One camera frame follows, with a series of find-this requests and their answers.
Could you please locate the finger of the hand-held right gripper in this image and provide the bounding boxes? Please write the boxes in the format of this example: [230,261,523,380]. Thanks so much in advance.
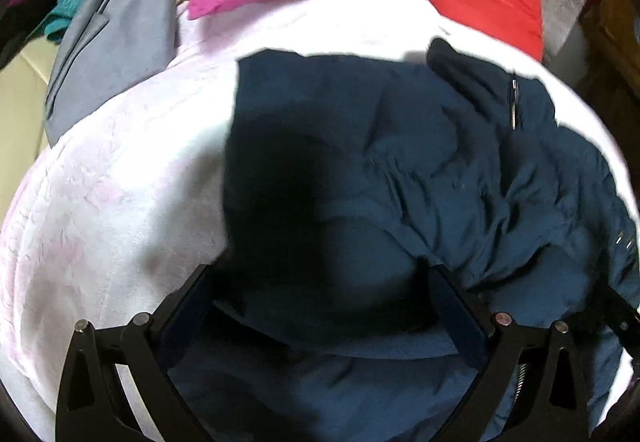
[602,283,640,337]

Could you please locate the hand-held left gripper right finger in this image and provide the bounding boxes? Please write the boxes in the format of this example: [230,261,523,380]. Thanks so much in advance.
[425,264,594,442]

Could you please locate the white bed blanket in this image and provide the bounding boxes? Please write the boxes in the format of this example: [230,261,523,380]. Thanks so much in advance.
[0,0,632,442]

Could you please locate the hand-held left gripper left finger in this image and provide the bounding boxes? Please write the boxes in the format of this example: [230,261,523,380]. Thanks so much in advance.
[55,264,221,442]

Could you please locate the navy blue jacket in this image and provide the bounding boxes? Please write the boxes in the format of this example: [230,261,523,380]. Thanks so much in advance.
[167,39,640,442]

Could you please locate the teal cloth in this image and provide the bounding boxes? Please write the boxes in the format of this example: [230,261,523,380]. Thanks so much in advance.
[40,0,94,42]

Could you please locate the grey cloth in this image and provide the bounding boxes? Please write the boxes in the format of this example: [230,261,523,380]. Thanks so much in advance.
[44,0,193,147]

